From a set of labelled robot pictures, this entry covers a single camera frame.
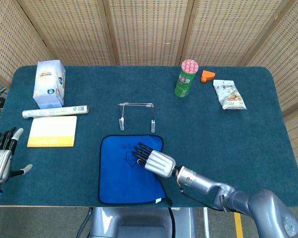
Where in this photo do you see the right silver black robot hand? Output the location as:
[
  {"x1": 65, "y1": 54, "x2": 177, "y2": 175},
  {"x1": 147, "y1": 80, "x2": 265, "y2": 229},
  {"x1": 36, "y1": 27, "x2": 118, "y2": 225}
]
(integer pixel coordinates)
[{"x1": 133, "y1": 142, "x2": 176, "y2": 178}]

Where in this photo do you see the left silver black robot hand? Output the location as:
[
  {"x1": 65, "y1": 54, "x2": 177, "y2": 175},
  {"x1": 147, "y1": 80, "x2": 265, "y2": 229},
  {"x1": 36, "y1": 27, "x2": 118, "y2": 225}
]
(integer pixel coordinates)
[{"x1": 0, "y1": 127, "x2": 33, "y2": 185}]

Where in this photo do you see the blue cloth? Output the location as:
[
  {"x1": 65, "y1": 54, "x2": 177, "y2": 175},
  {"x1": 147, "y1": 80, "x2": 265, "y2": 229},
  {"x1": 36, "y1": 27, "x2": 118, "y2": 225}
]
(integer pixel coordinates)
[{"x1": 97, "y1": 134, "x2": 173, "y2": 206}]

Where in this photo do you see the teal table mat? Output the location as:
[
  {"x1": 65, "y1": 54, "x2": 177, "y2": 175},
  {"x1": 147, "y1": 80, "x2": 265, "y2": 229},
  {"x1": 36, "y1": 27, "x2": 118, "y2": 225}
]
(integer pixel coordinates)
[{"x1": 0, "y1": 65, "x2": 298, "y2": 208}]

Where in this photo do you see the white yellow paper pad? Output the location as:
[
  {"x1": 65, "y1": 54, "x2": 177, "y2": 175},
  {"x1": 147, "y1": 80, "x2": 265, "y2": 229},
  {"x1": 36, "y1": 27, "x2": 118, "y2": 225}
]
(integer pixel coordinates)
[{"x1": 27, "y1": 115, "x2": 78, "y2": 148}]

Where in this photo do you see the grey robot torso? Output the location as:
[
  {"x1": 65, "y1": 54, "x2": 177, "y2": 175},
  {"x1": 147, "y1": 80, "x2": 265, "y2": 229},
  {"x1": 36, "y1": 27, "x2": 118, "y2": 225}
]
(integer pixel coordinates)
[{"x1": 89, "y1": 207, "x2": 197, "y2": 238}]

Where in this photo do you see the rolled white tube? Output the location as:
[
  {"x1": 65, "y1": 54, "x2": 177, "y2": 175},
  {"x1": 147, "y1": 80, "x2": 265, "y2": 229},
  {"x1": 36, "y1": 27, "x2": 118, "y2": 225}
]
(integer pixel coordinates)
[{"x1": 22, "y1": 105, "x2": 89, "y2": 119}]

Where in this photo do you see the green chips can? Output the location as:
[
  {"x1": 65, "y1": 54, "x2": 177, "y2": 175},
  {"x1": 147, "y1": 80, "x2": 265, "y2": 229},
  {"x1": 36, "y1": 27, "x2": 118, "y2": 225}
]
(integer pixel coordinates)
[{"x1": 174, "y1": 59, "x2": 199, "y2": 98}]

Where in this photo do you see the white blue tissue box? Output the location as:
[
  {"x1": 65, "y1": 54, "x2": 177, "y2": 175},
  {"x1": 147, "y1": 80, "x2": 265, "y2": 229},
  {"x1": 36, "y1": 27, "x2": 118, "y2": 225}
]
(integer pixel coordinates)
[{"x1": 32, "y1": 59, "x2": 67, "y2": 109}]

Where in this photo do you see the white snack bag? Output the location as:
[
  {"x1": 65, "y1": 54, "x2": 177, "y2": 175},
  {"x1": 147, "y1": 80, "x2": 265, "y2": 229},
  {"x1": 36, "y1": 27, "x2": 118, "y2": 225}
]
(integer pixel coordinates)
[{"x1": 213, "y1": 79, "x2": 247, "y2": 111}]

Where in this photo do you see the orange plastic block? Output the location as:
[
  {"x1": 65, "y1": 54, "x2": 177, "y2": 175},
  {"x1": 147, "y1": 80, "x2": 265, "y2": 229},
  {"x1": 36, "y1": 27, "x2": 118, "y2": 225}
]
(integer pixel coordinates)
[{"x1": 201, "y1": 70, "x2": 216, "y2": 83}]

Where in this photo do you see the woven wooden folding screen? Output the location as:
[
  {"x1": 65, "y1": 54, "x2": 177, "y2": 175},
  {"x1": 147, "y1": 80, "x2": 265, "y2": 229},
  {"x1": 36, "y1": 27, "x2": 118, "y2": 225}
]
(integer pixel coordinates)
[{"x1": 0, "y1": 0, "x2": 298, "y2": 174}]

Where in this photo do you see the metal towel rack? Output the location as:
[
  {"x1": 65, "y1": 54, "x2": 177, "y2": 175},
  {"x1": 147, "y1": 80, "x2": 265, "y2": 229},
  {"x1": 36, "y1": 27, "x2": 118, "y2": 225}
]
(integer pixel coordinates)
[{"x1": 118, "y1": 102, "x2": 156, "y2": 134}]

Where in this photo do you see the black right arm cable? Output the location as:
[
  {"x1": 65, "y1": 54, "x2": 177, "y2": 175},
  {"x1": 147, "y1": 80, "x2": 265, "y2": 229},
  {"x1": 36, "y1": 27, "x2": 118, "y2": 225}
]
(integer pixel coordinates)
[{"x1": 179, "y1": 186, "x2": 226, "y2": 213}]

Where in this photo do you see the black torso cable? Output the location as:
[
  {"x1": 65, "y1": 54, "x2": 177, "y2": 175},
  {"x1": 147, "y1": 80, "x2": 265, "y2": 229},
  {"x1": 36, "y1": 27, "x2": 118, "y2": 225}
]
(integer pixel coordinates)
[{"x1": 167, "y1": 207, "x2": 176, "y2": 238}]

